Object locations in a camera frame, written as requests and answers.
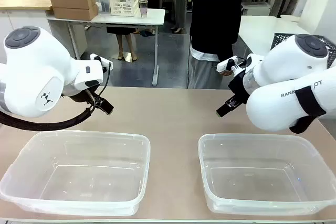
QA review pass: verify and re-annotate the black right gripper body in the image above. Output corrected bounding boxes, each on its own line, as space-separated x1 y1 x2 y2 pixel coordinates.
227 71 250 104

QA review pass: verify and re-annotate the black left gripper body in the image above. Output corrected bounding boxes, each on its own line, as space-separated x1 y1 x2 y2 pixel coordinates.
70 87 106 108

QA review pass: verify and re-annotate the dark woven plastic basket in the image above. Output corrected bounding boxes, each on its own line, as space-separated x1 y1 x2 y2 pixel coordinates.
272 33 336 68

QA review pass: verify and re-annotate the cream slotted basket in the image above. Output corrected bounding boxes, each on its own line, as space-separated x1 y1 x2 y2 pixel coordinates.
108 0 140 17

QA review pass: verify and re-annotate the large white table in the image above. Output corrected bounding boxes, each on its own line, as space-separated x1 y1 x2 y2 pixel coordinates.
237 15 336 61

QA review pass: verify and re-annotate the clear plastic bin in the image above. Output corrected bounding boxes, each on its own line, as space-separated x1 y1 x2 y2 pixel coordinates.
0 130 151 216
198 133 336 216

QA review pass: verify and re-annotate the mannequin legs black skirt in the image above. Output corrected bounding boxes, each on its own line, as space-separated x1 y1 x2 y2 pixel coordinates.
106 26 139 62

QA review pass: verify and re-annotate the person in black coat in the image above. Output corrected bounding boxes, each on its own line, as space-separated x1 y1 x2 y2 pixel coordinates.
188 0 246 90

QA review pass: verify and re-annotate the brown cardboard box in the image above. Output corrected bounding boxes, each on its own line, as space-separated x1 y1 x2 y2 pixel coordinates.
52 5 99 22
49 0 97 11

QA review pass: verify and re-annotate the clear plastic crate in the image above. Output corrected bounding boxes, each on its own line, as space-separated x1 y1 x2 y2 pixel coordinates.
93 0 116 14

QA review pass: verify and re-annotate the white folding table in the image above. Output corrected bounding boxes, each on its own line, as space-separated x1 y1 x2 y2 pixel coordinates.
47 8 166 87

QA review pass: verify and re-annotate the person in grey trousers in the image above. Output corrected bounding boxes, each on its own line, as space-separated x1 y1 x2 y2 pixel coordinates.
170 0 190 35

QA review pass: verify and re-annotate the white cabinet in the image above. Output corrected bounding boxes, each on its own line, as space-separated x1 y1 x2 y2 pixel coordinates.
0 8 88 63

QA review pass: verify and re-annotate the bottle with pink label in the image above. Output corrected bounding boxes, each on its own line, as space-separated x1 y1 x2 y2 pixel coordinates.
139 0 149 18

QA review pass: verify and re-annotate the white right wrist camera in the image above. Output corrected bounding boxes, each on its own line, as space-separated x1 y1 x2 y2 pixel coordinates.
216 56 247 74

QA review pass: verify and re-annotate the thin black camera cable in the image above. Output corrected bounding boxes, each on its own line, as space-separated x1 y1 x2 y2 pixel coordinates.
93 60 114 104

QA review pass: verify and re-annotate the black braided cable sleeve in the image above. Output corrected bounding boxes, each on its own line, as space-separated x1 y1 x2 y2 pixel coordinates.
0 104 95 132

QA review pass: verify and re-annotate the black strap on arm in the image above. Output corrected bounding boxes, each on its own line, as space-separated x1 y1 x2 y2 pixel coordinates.
288 86 328 134

